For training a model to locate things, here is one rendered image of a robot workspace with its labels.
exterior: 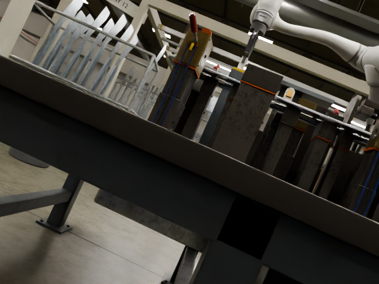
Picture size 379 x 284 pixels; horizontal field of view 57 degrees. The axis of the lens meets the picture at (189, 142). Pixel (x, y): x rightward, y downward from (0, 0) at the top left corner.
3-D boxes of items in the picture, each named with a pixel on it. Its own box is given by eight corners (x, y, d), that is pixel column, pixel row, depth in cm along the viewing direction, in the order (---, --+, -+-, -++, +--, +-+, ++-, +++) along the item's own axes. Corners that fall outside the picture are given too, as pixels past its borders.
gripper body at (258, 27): (252, 26, 173) (244, 43, 172) (252, 18, 164) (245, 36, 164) (266, 32, 171) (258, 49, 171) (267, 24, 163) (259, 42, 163)
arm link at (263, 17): (256, 7, 164) (251, 18, 164) (274, 13, 163) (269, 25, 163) (255, 16, 173) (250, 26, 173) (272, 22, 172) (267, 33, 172)
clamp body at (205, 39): (137, 127, 108) (186, 21, 109) (149, 133, 122) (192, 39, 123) (162, 138, 106) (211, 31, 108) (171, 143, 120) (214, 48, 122)
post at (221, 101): (192, 153, 162) (230, 67, 164) (194, 154, 169) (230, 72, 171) (207, 160, 161) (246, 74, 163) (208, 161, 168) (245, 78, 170)
